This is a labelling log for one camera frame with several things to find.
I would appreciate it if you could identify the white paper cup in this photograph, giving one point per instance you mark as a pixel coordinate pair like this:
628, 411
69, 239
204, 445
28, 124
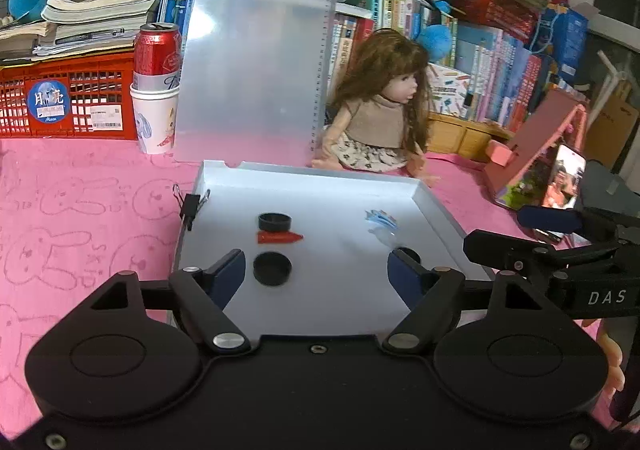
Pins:
155, 120

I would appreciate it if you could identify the small black cup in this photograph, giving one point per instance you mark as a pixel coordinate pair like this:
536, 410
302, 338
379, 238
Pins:
272, 270
275, 224

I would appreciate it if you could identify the person's right hand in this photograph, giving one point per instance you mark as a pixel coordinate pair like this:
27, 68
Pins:
615, 365

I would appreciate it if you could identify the black binder clip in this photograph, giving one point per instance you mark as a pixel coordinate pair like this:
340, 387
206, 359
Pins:
190, 207

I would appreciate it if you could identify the red plastic basket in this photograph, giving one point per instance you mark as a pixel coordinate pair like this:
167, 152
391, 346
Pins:
100, 95

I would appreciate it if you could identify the blue hair clip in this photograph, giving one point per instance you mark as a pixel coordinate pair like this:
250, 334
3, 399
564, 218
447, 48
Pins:
381, 219

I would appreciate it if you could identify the red drink can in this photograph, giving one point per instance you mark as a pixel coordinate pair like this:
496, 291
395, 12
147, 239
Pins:
155, 55

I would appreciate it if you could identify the blue carton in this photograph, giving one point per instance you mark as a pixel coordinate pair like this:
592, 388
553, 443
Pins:
565, 40

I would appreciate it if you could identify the white patterned carton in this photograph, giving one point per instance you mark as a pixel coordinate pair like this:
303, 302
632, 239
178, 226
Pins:
447, 90

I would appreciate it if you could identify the brown cardboard box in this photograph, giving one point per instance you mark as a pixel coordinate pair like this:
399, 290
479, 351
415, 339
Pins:
615, 125

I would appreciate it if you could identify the black round lid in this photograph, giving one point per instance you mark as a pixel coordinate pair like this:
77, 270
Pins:
411, 254

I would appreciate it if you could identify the white shallow cardboard box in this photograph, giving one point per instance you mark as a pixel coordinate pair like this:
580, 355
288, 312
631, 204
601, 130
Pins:
325, 210

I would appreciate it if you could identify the translucent plastic clipboard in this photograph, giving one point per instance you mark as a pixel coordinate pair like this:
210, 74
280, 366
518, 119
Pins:
250, 80

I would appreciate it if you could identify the clear plastic dome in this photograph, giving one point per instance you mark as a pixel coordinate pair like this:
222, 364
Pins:
387, 239

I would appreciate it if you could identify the long red carrot piece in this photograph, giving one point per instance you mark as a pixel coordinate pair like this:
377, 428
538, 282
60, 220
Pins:
277, 238

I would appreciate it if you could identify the red crate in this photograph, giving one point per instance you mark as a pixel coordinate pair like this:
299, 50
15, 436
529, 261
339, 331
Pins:
500, 10

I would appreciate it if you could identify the white plastic pipe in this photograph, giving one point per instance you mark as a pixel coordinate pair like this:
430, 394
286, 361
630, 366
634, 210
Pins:
614, 72

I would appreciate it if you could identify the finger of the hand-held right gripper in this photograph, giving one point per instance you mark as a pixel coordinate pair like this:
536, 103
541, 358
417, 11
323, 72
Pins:
550, 220
500, 250

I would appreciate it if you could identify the row of upright books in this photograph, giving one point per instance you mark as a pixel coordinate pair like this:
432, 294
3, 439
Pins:
500, 60

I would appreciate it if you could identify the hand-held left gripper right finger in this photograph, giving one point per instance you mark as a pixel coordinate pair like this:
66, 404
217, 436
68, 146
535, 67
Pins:
405, 280

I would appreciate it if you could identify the wooden drawer box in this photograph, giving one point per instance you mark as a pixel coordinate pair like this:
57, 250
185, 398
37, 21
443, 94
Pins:
465, 137

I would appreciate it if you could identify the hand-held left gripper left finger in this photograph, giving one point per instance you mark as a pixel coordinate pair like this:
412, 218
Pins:
230, 277

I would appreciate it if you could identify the brown-haired doll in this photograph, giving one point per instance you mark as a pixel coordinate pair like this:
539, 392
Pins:
375, 115

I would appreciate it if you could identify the pink house-shaped phone stand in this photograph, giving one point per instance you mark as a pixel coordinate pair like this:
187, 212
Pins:
530, 140

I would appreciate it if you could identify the pink printed blanket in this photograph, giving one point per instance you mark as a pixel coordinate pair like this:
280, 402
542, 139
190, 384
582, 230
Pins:
75, 230

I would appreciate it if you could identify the smartphone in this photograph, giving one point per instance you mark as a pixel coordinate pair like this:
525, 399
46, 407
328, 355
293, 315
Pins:
565, 177

